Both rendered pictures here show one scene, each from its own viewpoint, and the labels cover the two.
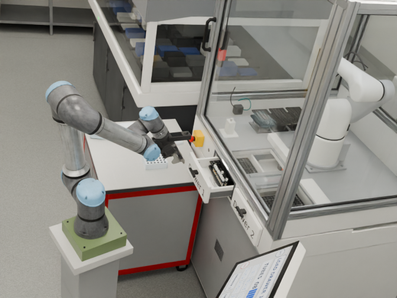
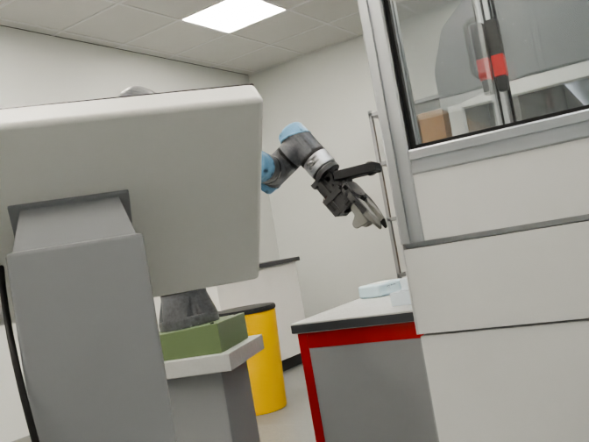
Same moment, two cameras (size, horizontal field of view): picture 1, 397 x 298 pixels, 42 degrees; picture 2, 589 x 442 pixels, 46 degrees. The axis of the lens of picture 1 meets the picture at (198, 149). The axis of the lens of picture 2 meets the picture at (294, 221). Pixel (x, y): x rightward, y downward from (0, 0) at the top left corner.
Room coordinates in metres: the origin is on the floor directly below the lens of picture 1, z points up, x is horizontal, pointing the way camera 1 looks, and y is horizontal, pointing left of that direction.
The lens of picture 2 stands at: (0.86, -1.17, 0.97)
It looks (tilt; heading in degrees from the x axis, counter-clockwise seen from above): 2 degrees up; 54
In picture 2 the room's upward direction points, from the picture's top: 10 degrees counter-clockwise
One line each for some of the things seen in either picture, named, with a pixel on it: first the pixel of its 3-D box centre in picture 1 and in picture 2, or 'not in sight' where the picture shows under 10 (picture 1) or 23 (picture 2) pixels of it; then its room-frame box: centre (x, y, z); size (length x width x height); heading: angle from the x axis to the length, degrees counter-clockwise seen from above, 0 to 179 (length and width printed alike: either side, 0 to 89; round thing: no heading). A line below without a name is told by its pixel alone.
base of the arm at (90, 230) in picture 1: (91, 218); (186, 306); (1.64, 0.40, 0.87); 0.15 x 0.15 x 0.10
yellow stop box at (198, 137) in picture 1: (197, 138); not in sight; (2.42, 0.02, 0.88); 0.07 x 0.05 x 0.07; 25
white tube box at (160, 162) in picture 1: (155, 161); (416, 295); (2.27, 0.22, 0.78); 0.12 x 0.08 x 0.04; 114
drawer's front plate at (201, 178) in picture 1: (198, 177); not in sight; (2.08, -0.03, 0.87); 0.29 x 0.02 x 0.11; 25
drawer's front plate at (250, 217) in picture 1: (246, 216); not in sight; (1.85, -0.28, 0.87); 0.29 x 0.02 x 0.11; 25
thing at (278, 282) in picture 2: not in sight; (231, 303); (3.71, 3.75, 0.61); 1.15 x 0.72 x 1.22; 21
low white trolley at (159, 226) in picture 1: (137, 201); (443, 421); (2.37, 0.31, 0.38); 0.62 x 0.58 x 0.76; 25
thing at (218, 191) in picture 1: (235, 174); not in sight; (2.17, -0.21, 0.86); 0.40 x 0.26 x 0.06; 115
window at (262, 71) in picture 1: (254, 74); not in sight; (2.11, -0.18, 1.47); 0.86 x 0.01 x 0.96; 25
